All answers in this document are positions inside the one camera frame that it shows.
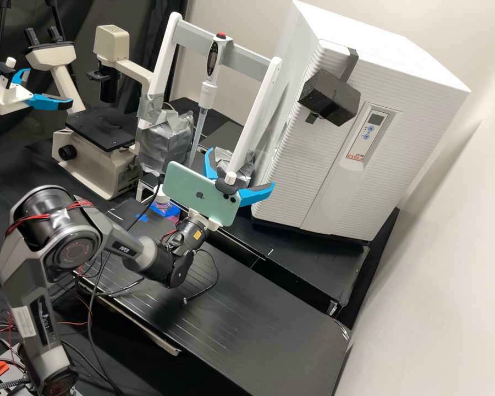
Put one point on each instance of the small bottle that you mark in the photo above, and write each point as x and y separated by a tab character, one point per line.
161	201

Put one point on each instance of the pipette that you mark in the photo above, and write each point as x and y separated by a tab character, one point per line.
215	53

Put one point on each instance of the white pipette stand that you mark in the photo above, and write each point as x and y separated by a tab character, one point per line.
247	119

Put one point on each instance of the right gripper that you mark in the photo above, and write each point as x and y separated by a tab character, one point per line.
213	224

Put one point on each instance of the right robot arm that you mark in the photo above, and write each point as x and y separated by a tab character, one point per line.
62	247

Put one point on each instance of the blue bottle holder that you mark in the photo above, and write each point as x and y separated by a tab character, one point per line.
167	211

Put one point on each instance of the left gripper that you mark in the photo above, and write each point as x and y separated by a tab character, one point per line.
10	99

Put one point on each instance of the incubator door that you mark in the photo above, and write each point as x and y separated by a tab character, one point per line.
313	177

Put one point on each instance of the right wrist camera phone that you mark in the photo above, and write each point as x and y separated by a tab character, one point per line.
198	194

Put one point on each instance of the white incubator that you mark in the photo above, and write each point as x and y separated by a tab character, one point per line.
379	33

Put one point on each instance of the cream microscope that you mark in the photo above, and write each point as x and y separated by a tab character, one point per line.
95	161

